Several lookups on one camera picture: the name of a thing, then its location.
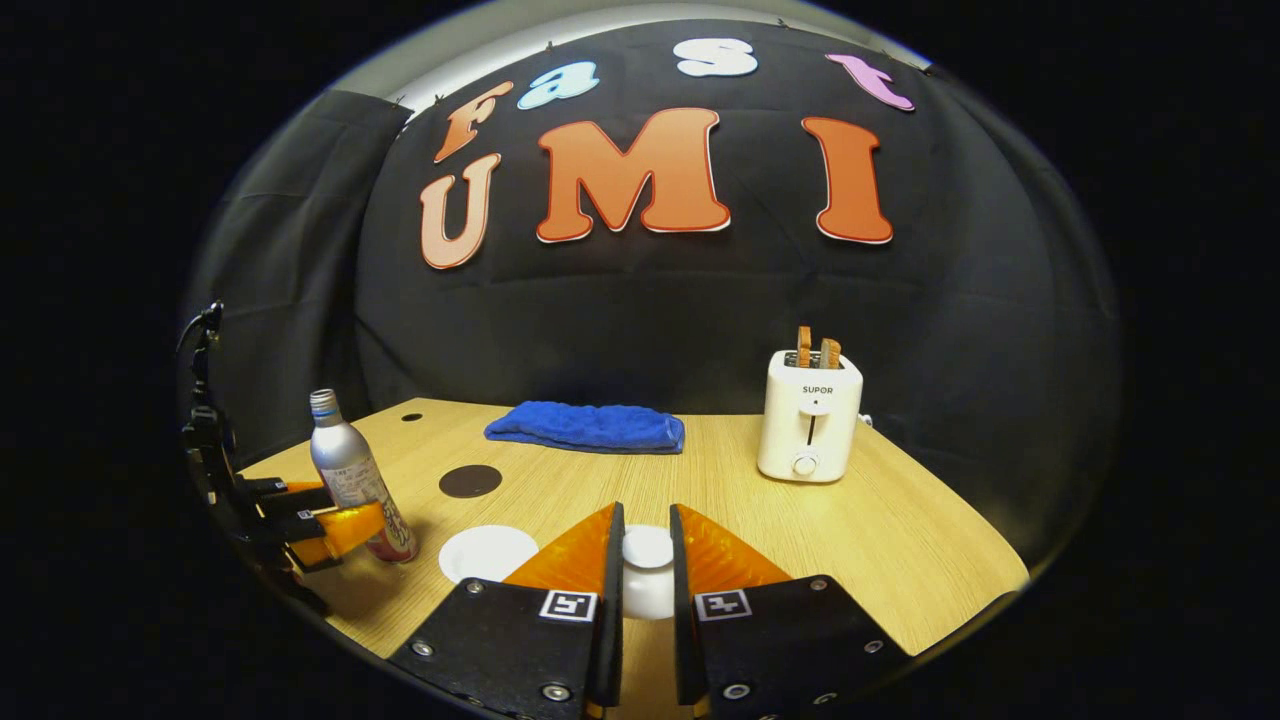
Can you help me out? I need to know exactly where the white teacup lid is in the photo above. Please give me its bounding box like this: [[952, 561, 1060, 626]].
[[622, 525, 675, 571]]

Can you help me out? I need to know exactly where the white round saucer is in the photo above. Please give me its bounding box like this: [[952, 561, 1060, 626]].
[[439, 525, 540, 584]]

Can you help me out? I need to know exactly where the dark round coaster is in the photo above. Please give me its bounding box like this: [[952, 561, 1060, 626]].
[[439, 465, 503, 499]]

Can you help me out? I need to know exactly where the blue towel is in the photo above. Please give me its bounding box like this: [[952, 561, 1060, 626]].
[[484, 401, 687, 455]]

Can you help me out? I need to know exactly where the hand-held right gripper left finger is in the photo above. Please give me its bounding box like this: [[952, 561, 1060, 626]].
[[388, 502, 626, 720]]

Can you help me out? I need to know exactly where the white toaster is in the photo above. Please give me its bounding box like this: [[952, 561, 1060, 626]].
[[757, 349, 864, 484]]

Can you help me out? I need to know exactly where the silver water bottle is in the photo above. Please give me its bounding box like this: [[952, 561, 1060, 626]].
[[309, 389, 420, 564]]

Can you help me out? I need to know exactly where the black backdrop cloth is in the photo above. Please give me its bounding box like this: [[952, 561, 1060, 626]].
[[180, 18, 1121, 561]]

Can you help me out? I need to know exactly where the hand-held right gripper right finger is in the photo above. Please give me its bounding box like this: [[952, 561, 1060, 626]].
[[670, 503, 913, 720]]

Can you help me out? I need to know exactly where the white teacup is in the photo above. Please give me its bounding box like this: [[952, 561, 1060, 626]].
[[622, 562, 676, 621]]

